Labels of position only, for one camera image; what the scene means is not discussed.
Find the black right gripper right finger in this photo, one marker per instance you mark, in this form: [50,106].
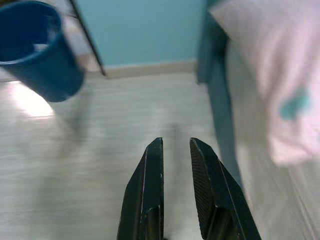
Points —
[220,200]

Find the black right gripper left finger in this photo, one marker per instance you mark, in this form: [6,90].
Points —
[145,195]

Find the pink patterned pillow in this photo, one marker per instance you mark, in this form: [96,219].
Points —
[275,62]

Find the bed with cream sheet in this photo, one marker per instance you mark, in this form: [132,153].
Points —
[250,150]

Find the blue round waste bin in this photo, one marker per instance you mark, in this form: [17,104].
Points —
[57,70]

